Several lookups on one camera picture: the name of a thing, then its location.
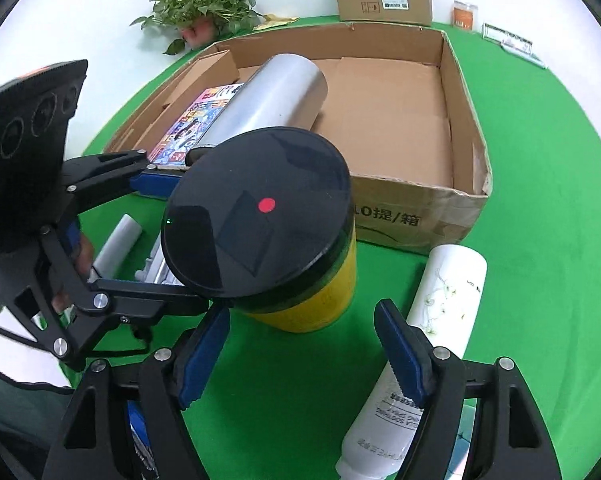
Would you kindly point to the white spray bottle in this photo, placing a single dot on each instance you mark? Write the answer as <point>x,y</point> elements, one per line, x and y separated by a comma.
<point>450,290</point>

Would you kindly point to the person's left hand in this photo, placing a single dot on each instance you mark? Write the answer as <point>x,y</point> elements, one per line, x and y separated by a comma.
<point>83,257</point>

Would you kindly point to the small brown carton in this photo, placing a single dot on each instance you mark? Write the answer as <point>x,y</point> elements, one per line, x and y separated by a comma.
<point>215,67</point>

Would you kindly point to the silver metal can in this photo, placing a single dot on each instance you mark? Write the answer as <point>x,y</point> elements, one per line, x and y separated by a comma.
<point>275,95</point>

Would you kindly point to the pastel puzzle cube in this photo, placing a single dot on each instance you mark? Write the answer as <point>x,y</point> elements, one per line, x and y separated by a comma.
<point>468,440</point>

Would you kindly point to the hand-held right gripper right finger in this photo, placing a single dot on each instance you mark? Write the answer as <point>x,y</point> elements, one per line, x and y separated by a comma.
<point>400,355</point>

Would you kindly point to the green tablecloth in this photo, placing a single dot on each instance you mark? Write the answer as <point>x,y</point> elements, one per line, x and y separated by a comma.
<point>540,260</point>

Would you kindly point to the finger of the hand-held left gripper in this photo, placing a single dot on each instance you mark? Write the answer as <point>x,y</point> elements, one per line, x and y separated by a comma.
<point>155,182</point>
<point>140,300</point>

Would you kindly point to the small leafy potted plant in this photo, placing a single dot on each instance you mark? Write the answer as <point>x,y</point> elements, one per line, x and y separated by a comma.
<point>205,2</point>

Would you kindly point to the colourful board game box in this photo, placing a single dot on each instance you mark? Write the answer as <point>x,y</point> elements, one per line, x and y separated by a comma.
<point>195,120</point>

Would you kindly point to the large cardboard box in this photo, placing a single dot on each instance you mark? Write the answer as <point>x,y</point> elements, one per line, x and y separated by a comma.
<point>390,125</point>

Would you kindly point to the yellow paper envelope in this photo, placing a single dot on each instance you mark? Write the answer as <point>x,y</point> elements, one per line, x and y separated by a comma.
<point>275,21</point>

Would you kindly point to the small orange jar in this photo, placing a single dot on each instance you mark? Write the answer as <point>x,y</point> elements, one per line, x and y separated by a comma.
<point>465,16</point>

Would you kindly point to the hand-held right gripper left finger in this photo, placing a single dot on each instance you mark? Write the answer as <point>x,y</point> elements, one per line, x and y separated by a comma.
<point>205,360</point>

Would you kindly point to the blue stapler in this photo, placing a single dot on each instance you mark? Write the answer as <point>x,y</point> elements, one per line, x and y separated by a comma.
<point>138,435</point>

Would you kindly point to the yellow jar with black lid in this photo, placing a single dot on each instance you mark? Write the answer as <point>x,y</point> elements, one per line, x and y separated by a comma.
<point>260,200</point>

